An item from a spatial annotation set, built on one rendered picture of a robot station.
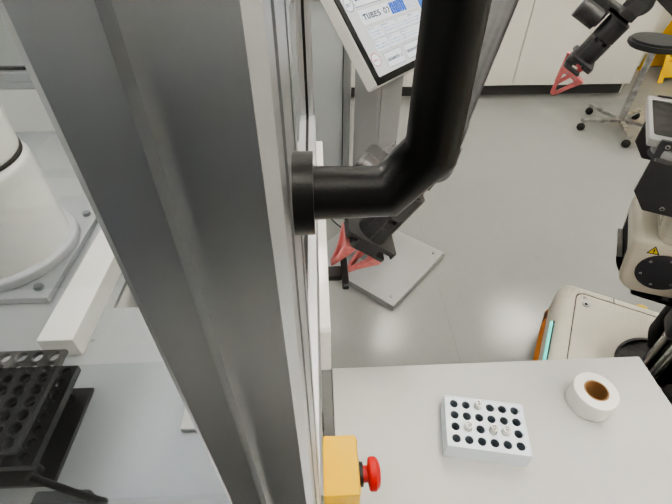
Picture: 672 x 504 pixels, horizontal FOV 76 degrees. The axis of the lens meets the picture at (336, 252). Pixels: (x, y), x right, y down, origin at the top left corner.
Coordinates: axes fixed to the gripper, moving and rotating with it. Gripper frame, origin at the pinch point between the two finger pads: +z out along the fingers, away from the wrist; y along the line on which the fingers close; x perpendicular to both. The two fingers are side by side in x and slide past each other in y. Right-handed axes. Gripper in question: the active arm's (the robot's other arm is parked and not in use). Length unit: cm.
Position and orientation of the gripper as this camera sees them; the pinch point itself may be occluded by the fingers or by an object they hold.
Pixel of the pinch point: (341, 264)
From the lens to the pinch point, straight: 79.5
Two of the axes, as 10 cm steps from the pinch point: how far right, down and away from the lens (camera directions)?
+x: 0.5, 6.6, -7.5
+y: -8.2, -4.0, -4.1
